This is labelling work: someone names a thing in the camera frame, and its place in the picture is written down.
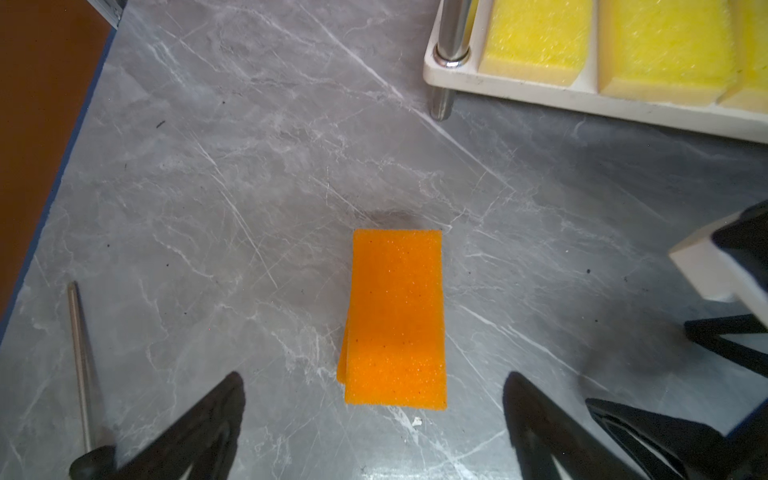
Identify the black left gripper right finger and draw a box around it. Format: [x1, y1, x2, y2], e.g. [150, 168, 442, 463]
[502, 372, 641, 479]

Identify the large yellow coarse sponge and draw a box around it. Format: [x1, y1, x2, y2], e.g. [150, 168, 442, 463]
[718, 0, 767, 114]

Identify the white two-tier metal shelf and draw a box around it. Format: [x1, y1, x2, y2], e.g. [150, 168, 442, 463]
[423, 1, 767, 144]

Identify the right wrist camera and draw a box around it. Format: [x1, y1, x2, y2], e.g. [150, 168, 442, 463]
[669, 201, 767, 324]

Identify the aluminium corner post left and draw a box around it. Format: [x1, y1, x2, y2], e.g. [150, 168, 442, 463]
[87, 0, 127, 30]

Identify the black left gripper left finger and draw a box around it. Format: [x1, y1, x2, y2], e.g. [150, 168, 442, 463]
[105, 371, 246, 480]

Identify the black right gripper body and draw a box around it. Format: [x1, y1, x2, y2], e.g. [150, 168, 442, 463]
[715, 401, 767, 480]

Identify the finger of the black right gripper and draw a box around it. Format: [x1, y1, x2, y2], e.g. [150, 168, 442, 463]
[586, 398, 730, 479]
[684, 314, 767, 377]

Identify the orange scrub sponge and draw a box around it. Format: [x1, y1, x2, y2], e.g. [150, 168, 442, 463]
[336, 327, 348, 385]
[344, 229, 447, 410]

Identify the black screwdriver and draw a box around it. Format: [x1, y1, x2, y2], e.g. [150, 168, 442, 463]
[67, 281, 116, 479]

